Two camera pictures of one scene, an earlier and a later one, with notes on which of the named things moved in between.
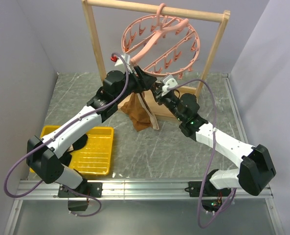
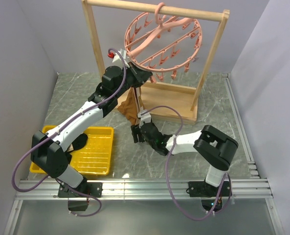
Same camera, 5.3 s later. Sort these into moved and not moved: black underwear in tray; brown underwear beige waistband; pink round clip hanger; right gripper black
Moved: right gripper black
Not moved: black underwear in tray; brown underwear beige waistband; pink round clip hanger
